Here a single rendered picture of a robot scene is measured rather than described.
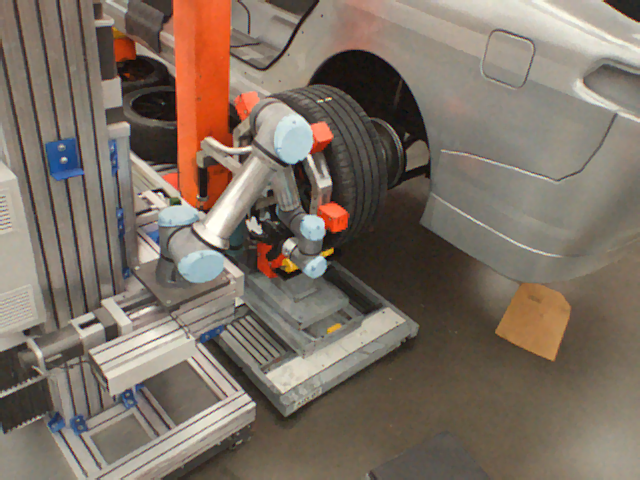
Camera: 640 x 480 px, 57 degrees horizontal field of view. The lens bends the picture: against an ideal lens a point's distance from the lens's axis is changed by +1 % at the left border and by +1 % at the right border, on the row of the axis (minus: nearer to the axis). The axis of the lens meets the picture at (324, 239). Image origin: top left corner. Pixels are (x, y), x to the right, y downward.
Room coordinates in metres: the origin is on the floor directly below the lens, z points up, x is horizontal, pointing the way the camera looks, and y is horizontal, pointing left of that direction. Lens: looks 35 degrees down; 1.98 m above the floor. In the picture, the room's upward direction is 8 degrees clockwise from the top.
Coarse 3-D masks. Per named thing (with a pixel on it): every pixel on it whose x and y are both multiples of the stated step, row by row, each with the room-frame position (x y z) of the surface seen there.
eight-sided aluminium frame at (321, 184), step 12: (240, 132) 2.13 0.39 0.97; (252, 132) 2.17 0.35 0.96; (240, 144) 2.14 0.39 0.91; (240, 156) 2.14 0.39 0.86; (312, 156) 1.89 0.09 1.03; (312, 168) 1.83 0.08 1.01; (324, 168) 1.86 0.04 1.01; (312, 180) 1.82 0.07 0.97; (324, 180) 1.82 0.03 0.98; (312, 192) 1.81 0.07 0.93; (324, 192) 1.81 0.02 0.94; (312, 204) 1.81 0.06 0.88; (324, 204) 1.83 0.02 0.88
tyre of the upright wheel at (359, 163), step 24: (288, 96) 2.07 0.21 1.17; (312, 96) 2.08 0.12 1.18; (336, 96) 2.12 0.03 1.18; (312, 120) 1.96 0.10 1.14; (336, 120) 1.98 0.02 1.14; (360, 120) 2.05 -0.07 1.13; (336, 144) 1.89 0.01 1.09; (360, 144) 1.95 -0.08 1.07; (336, 168) 1.86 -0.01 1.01; (360, 168) 1.90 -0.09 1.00; (384, 168) 1.98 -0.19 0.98; (336, 192) 1.84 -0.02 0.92; (360, 192) 1.87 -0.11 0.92; (384, 192) 1.96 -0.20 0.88; (360, 216) 1.88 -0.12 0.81; (336, 240) 1.84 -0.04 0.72
